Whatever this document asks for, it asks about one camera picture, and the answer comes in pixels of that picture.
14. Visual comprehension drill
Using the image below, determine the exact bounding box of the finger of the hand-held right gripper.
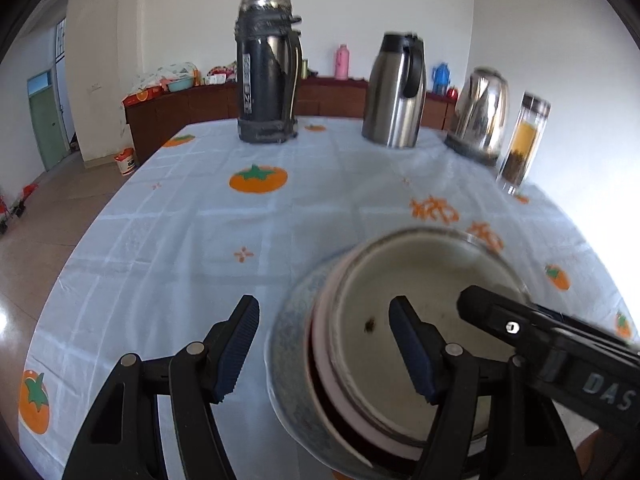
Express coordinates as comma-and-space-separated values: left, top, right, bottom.
457, 285, 556, 361

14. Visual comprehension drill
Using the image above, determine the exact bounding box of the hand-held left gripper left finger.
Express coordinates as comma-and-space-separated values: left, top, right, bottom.
61, 294, 261, 480

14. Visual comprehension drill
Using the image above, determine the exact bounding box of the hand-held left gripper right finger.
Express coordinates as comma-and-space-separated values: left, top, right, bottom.
388, 296, 583, 480

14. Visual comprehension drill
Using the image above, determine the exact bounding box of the blue patterned white plate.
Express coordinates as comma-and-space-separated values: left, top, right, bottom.
264, 252, 436, 480

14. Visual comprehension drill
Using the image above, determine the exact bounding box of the cream enamel plate dark rim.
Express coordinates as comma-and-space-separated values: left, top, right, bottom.
330, 227, 533, 443

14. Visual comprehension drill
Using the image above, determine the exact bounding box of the red plastic bowl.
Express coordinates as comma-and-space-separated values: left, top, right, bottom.
306, 240, 481, 463

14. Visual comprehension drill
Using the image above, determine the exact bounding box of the light blue printed tablecloth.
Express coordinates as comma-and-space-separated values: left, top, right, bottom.
17, 116, 640, 480

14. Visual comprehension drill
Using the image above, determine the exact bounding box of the glass tea bottle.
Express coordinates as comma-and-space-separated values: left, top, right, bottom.
495, 91, 552, 196

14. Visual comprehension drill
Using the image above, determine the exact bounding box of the stainless electric kettle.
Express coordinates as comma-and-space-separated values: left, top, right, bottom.
444, 66, 510, 167

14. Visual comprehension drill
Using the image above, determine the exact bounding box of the white bucket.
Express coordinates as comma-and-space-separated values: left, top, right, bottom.
114, 147, 138, 177

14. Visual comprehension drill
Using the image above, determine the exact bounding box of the blue thermos jug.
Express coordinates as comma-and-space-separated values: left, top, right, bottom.
431, 62, 451, 96

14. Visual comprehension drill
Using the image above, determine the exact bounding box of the dark wooden sideboard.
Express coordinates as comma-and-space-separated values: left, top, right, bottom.
124, 76, 458, 161

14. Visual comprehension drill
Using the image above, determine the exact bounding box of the black and steel thermos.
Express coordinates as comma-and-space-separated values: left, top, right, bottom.
234, 0, 303, 145

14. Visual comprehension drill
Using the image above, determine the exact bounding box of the orange printed box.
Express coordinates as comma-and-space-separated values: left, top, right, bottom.
124, 87, 163, 107

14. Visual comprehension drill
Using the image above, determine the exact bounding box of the green door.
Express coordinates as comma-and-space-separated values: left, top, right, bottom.
26, 71, 71, 172

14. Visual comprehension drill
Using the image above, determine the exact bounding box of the steel carafe with black handle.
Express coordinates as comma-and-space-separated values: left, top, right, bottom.
361, 31, 427, 149

